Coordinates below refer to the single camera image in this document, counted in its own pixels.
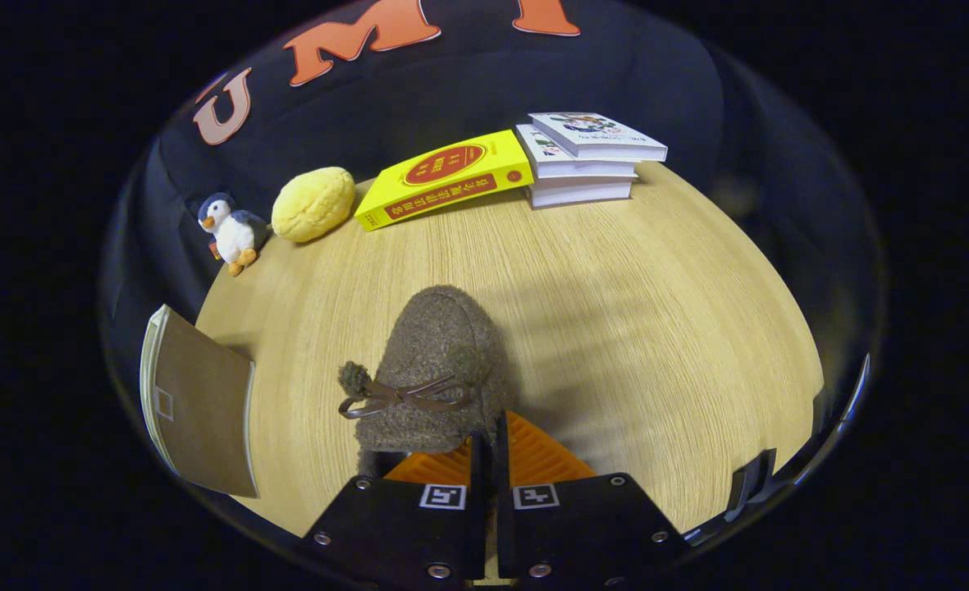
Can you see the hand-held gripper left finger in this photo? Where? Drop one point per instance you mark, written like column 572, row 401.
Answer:
column 477, row 476

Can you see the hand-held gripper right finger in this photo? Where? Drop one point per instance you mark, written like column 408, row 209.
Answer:
column 503, row 468

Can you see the brown fuzzy shoe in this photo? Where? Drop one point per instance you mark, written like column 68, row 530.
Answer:
column 443, row 345

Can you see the brown fabric storage box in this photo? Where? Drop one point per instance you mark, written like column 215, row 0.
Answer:
column 205, row 402

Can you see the yellow book with red circle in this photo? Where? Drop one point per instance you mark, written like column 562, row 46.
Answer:
column 443, row 176

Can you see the white book with illustrated cover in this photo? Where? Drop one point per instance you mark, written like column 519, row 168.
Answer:
column 599, row 135
column 582, row 169

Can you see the yellow bread-shaped plush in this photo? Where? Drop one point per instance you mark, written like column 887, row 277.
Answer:
column 313, row 203

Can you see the penguin plush toy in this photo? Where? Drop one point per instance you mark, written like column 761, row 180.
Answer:
column 234, row 234

